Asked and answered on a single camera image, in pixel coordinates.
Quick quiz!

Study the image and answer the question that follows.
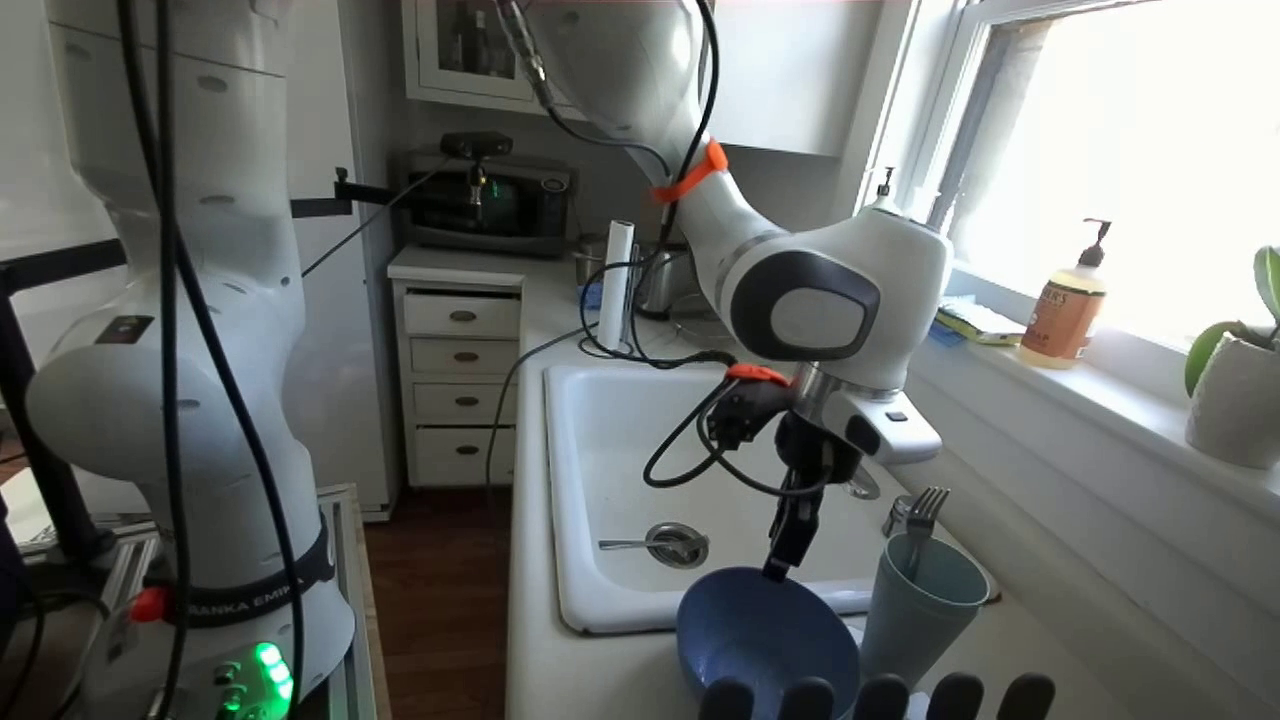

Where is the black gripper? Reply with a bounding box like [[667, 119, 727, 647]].
[[760, 407, 868, 583]]

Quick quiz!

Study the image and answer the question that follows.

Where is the blue bowl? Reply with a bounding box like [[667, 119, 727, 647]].
[[672, 563, 868, 720]]

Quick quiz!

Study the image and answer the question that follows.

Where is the grey metal fork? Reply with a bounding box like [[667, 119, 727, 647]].
[[883, 485, 951, 580]]

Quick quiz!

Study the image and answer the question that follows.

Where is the light teal cup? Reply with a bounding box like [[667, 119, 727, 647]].
[[854, 532, 996, 683]]

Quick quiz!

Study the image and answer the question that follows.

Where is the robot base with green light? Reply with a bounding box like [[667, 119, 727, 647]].
[[0, 476, 391, 720]]

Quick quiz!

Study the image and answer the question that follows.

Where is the metal sink drain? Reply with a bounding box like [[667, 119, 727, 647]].
[[641, 520, 711, 573]]

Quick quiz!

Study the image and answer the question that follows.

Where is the white ceramic sink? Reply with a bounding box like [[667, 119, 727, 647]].
[[536, 362, 1003, 639]]

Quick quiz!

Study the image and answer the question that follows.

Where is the small dish with sponge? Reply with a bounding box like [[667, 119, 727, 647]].
[[930, 292, 1026, 354]]

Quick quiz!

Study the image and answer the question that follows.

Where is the metal paper towel holder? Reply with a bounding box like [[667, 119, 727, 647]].
[[577, 332, 641, 364]]

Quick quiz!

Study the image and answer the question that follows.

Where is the small metal pot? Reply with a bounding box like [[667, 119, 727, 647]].
[[635, 253, 681, 321]]

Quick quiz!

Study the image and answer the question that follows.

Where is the orange soap pump bottle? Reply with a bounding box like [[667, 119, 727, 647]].
[[1014, 218, 1115, 371]]

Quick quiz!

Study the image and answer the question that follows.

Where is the white drawer cabinet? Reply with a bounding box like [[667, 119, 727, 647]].
[[382, 245, 531, 496]]

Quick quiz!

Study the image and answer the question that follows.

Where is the green houseplant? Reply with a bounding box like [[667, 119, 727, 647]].
[[1181, 245, 1280, 400]]

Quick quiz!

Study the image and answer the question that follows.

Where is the dark toaster oven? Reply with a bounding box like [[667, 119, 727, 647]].
[[391, 153, 579, 261]]

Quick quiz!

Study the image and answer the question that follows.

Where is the white plant pot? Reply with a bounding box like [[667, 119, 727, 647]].
[[1185, 326, 1280, 471]]

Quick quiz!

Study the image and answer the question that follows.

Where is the black webcam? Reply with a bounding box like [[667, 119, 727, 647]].
[[436, 127, 515, 165]]

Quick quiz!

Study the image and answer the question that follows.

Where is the white framed window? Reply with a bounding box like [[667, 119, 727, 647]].
[[852, 0, 1280, 354]]

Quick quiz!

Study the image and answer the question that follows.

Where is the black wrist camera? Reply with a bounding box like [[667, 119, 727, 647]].
[[701, 382, 791, 456]]

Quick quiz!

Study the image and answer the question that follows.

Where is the black camera cable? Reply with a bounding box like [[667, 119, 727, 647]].
[[505, 0, 830, 505]]

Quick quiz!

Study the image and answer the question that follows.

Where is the orange cable clip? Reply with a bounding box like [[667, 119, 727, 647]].
[[722, 362, 798, 395]]

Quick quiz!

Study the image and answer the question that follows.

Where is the black appliance cord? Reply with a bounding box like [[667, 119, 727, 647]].
[[480, 315, 604, 505]]

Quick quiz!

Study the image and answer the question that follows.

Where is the orange cable strap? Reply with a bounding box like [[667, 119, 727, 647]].
[[651, 140, 735, 208]]

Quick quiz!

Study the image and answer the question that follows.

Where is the white wall cabinet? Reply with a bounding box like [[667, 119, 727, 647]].
[[394, 0, 883, 159]]

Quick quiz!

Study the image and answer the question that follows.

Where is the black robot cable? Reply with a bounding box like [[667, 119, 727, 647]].
[[111, 0, 311, 720]]

